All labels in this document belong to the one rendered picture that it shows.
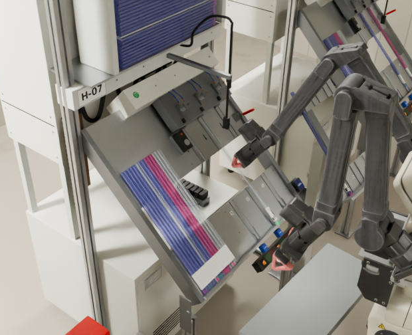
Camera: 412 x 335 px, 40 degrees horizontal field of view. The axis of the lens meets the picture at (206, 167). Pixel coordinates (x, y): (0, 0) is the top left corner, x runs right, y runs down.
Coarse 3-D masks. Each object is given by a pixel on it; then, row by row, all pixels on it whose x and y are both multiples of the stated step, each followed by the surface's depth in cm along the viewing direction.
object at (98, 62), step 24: (72, 0) 175; (96, 0) 168; (216, 0) 214; (96, 24) 173; (216, 24) 217; (96, 48) 178; (168, 48) 198; (96, 72) 181; (120, 72) 182; (96, 96) 182; (192, 192) 247
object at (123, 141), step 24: (120, 120) 199; (144, 120) 204; (192, 120) 218; (216, 120) 225; (240, 120) 233; (96, 144) 190; (120, 144) 195; (144, 144) 201; (168, 144) 207; (192, 144) 213; (216, 144) 220; (120, 168) 192; (192, 168) 209
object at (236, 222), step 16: (272, 176) 232; (240, 192) 219; (272, 192) 229; (288, 192) 234; (224, 208) 212; (240, 208) 216; (256, 208) 221; (272, 208) 226; (224, 224) 209; (240, 224) 213; (256, 224) 218; (272, 224) 223; (224, 240) 206; (240, 240) 211; (256, 240) 214; (176, 256) 192; (240, 256) 208
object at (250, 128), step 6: (252, 120) 204; (246, 126) 204; (252, 126) 203; (258, 126) 205; (240, 132) 206; (246, 132) 204; (252, 132) 204; (258, 132) 203; (246, 138) 206; (264, 138) 199; (270, 138) 198; (264, 144) 200
